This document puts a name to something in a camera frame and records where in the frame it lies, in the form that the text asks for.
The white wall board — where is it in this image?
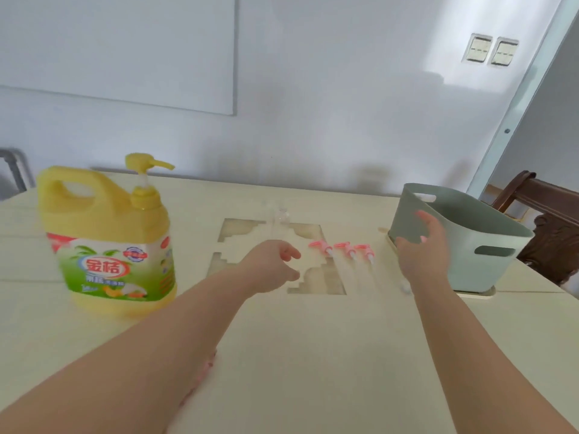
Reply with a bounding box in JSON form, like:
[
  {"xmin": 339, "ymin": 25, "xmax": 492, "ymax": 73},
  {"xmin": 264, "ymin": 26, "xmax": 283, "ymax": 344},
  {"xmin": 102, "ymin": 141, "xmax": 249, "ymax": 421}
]
[{"xmin": 0, "ymin": 0, "xmax": 238, "ymax": 117}]

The white door frame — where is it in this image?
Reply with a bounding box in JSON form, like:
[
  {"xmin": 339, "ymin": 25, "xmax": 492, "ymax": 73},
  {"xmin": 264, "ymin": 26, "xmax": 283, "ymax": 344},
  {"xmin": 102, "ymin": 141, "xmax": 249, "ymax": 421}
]
[{"xmin": 466, "ymin": 0, "xmax": 579, "ymax": 200}]

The yellow detergent jug with pump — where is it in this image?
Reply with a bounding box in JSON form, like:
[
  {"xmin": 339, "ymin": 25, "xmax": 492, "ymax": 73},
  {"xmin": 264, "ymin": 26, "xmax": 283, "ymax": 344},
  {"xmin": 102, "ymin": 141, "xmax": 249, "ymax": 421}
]
[{"xmin": 36, "ymin": 152, "xmax": 178, "ymax": 318}]

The grey metal pipe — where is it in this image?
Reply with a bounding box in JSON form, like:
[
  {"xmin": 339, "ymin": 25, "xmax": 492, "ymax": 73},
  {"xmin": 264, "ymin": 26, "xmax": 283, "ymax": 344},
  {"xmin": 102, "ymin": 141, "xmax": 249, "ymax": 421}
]
[{"xmin": 0, "ymin": 148, "xmax": 33, "ymax": 195}]

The white wall switch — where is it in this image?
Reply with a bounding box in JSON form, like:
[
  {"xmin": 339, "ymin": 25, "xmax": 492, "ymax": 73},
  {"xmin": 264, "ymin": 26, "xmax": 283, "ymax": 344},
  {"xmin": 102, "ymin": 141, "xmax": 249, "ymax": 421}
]
[
  {"xmin": 461, "ymin": 33, "xmax": 494, "ymax": 64},
  {"xmin": 487, "ymin": 36, "xmax": 520, "ymax": 68}
]

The person's left forearm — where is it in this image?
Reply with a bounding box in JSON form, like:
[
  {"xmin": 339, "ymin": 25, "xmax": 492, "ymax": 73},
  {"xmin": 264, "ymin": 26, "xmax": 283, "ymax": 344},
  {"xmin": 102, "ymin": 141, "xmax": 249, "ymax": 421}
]
[{"xmin": 0, "ymin": 266, "xmax": 254, "ymax": 434}]

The person's right hand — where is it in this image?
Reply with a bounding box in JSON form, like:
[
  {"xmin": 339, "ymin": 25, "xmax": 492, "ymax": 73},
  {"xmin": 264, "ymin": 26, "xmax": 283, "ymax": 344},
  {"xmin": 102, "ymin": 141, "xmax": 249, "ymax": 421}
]
[{"xmin": 394, "ymin": 210, "xmax": 451, "ymax": 292}]

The person's left hand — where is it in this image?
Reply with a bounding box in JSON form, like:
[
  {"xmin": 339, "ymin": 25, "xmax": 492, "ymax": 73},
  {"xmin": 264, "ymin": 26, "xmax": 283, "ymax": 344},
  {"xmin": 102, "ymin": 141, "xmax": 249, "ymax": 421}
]
[{"xmin": 235, "ymin": 240, "xmax": 302, "ymax": 297}]

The pink textured cloth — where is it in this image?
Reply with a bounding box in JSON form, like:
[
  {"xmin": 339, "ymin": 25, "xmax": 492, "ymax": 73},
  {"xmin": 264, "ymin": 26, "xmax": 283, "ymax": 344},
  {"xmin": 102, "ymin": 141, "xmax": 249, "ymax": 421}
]
[{"xmin": 179, "ymin": 350, "xmax": 218, "ymax": 407}]

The grey-green plastic basket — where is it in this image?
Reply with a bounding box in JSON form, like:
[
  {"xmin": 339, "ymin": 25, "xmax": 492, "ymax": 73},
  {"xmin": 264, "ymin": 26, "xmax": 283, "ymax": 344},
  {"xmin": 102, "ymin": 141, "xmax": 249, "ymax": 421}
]
[{"xmin": 388, "ymin": 183, "xmax": 534, "ymax": 292}]

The person's right forearm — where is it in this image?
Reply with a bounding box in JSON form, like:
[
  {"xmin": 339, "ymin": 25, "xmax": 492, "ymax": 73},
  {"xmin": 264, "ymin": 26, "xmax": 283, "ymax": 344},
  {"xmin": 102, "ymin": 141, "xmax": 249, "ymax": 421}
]
[{"xmin": 409, "ymin": 280, "xmax": 579, "ymax": 434}]

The dark wooden chair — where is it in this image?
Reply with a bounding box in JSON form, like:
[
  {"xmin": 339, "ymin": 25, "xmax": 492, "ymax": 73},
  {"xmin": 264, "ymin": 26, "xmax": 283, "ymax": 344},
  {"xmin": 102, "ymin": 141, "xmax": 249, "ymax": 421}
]
[{"xmin": 490, "ymin": 170, "xmax": 579, "ymax": 288}]

